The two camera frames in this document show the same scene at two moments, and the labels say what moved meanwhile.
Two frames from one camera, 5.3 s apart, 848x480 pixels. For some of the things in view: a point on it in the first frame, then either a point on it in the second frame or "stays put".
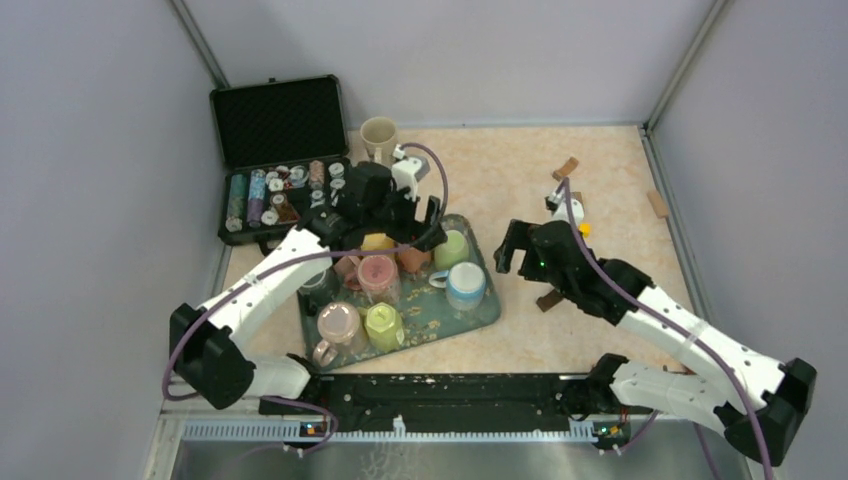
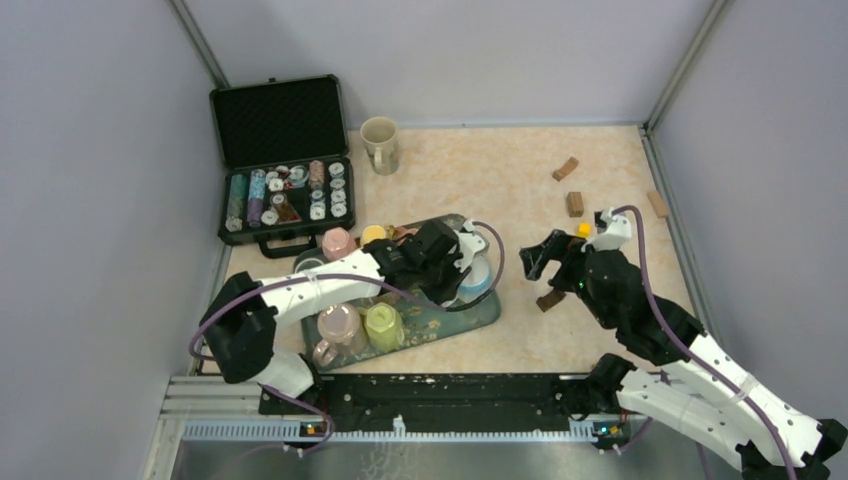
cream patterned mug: (380, 137) stays put
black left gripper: (410, 230) to (448, 291)
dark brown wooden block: (548, 299) stays put
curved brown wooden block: (570, 166) stays put
